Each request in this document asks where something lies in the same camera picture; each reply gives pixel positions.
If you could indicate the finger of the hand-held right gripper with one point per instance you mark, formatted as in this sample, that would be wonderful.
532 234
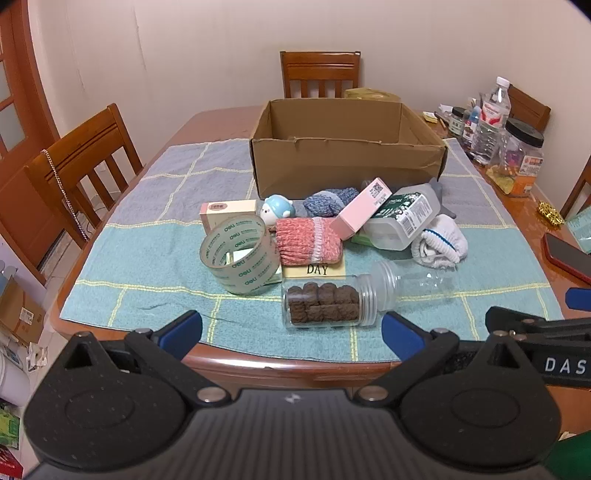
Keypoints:
545 325
579 300

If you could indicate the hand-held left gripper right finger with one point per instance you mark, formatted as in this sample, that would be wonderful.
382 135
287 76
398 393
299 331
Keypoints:
400 336

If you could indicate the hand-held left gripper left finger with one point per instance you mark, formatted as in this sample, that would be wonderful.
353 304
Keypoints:
182 331

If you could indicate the clear plastic jar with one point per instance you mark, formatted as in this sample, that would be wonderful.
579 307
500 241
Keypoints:
415 281

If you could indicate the clear tape roll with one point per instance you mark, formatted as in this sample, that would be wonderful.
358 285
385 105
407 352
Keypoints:
217 265

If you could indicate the clear jar with brown cookies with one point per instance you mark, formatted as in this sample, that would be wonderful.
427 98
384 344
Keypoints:
323 302

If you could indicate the white sock blue stripe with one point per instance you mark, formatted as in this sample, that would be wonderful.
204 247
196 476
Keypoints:
441 242

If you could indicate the green packet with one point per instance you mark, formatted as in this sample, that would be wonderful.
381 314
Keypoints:
361 238

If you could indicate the yellow card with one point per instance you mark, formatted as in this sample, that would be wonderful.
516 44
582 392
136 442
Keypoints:
318 270

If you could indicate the cotton swab container green label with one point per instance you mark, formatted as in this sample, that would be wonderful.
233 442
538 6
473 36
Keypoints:
406 214

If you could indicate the small beige box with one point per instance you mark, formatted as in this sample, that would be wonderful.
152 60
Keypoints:
226 210

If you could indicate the long pink box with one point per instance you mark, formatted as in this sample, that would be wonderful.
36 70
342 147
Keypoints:
360 210

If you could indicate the pink knitted sock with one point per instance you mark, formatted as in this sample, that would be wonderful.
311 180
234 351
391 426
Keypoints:
307 240

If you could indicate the blue knitted sock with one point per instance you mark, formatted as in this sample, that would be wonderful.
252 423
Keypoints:
328 203

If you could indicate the blue round toy figurine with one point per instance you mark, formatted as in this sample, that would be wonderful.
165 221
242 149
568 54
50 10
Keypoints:
277 210

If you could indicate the red phone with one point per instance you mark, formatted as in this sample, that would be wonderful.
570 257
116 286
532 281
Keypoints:
565 254

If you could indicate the teal leaflet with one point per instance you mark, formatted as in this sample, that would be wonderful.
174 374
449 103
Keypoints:
581 230

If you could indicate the blue green checked towel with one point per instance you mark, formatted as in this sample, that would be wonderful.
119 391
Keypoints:
152 258

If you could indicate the gold ornament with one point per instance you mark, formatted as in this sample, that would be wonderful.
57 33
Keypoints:
549 213

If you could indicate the dark green cloth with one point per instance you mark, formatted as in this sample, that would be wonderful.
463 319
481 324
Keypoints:
570 459

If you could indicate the wooden chair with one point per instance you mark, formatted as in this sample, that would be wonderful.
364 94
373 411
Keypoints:
579 189
531 110
321 69
87 147

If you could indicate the clear jar black lid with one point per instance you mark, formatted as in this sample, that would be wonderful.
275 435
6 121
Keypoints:
524 152

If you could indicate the flat cardboard carton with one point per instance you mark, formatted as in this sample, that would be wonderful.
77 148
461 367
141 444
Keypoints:
21 314

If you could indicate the water bottle red label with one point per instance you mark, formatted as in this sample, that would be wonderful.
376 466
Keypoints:
494 120

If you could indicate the small jar dark lid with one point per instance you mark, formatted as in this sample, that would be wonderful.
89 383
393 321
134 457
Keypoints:
457 122

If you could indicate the wooden door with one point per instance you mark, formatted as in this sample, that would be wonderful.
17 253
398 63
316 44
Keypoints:
23 184

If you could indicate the yellow sticky notes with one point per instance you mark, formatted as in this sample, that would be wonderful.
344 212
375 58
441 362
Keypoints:
430 117

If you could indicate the white papers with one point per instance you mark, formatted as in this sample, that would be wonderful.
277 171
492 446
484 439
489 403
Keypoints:
445 110

